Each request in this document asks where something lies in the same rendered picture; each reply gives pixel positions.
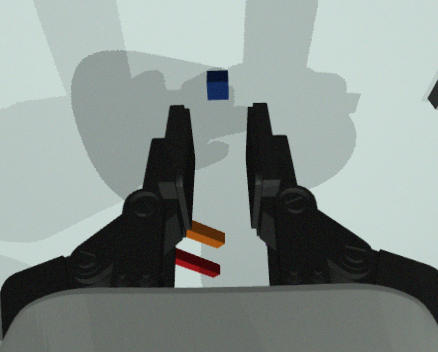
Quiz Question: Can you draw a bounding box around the small blue block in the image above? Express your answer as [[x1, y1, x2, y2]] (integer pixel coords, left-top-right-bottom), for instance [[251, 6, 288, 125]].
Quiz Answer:
[[207, 70, 229, 100]]

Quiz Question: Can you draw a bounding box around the grey rectangular block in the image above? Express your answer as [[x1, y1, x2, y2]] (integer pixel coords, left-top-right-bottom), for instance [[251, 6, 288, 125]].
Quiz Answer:
[[428, 80, 438, 110]]

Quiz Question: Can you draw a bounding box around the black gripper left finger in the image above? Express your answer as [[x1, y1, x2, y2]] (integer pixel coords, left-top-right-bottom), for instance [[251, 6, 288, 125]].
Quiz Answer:
[[0, 105, 195, 339]]

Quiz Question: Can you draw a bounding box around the orange rod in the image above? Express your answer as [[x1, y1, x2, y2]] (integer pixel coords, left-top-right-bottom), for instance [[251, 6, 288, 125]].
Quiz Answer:
[[186, 220, 225, 248]]

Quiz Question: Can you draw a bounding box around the red rod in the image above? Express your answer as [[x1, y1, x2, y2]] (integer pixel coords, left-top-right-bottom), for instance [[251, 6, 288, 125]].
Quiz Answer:
[[176, 248, 220, 278]]

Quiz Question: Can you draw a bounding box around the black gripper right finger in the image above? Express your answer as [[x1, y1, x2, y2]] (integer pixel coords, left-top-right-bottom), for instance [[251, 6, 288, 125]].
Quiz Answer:
[[246, 103, 438, 324]]

